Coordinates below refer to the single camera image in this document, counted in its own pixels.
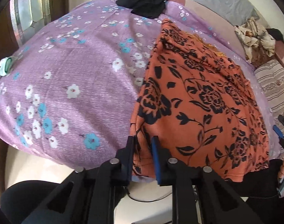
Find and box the purple floral bedsheet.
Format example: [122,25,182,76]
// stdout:
[0,0,284,183]

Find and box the small dark cloth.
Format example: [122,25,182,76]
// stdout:
[266,28,284,45]

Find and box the striped beige pillow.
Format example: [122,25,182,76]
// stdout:
[254,59,284,131]

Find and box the mint green cloth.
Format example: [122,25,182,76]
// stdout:
[0,56,15,84]

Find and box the person's right hand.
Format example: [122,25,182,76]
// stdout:
[277,153,284,181]

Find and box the pink mattress sheet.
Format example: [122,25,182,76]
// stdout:
[170,0,258,71]

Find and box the wooden door with patterned glass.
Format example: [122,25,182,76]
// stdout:
[9,0,71,60]

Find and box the person's black clothing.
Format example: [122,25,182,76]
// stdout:
[1,159,284,224]

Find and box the orange black floral cloth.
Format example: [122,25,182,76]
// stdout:
[129,18,271,182]

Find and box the black cable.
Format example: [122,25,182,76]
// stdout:
[128,190,173,203]

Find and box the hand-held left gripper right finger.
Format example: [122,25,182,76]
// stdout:
[151,136,263,224]

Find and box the grey blanket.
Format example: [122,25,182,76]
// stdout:
[193,0,260,26]

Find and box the black crumpled cloth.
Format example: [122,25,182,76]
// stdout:
[116,0,170,19]

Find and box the beige patterned crumpled cloth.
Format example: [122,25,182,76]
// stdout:
[234,16,277,62]

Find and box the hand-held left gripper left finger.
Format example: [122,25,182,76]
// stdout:
[23,136,135,224]

